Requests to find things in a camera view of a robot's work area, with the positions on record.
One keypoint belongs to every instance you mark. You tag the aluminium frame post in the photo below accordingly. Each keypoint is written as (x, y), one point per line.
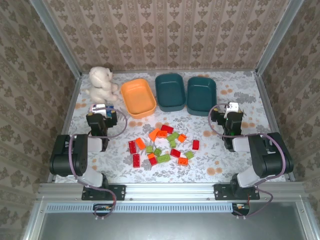
(278, 37)
(56, 37)

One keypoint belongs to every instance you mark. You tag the teal plastic container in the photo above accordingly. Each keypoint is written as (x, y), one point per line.
(201, 95)
(170, 92)

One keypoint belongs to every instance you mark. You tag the white plush toy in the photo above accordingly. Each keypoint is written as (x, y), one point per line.
(100, 82)

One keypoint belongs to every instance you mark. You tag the black connector board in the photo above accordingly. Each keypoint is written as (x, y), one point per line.
(102, 208)
(241, 207)

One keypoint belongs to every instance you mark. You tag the orange curved lego piece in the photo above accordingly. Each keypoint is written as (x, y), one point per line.
(153, 135)

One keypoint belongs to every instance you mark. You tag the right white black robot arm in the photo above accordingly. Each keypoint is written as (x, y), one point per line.
(270, 160)

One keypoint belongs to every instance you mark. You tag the grey metal panel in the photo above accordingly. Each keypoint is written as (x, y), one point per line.
(162, 227)

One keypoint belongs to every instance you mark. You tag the floral patterned table cover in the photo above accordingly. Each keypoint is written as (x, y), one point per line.
(120, 172)

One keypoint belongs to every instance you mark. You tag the aluminium table end rail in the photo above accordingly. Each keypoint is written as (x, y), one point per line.
(200, 70)

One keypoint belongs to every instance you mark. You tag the pink white card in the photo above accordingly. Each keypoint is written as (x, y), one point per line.
(96, 108)

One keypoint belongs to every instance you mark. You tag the orange plastic container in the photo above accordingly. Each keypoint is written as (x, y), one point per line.
(137, 95)

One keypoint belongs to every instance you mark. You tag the red lego brick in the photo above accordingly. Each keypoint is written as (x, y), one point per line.
(153, 161)
(136, 160)
(167, 128)
(132, 146)
(195, 144)
(175, 153)

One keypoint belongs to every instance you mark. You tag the long green lego brick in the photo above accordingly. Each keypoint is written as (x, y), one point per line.
(163, 158)

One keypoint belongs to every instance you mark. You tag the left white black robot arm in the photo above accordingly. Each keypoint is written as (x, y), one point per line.
(67, 155)

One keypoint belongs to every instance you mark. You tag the small blue white packet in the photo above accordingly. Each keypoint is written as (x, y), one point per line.
(109, 108)

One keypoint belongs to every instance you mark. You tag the aluminium mounting rail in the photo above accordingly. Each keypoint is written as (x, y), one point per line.
(170, 191)

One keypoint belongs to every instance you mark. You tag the aluminium table side rail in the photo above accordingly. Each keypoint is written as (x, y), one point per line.
(271, 112)
(65, 125)

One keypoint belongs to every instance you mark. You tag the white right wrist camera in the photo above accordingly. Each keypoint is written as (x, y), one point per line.
(232, 107)

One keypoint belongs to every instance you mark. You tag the orange lego brick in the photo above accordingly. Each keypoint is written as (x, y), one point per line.
(183, 161)
(140, 143)
(182, 138)
(162, 134)
(151, 156)

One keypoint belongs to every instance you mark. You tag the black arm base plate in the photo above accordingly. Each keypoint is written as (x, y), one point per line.
(221, 192)
(120, 192)

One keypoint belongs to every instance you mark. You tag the small green lego brick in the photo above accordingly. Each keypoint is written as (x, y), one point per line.
(157, 151)
(189, 155)
(172, 144)
(149, 149)

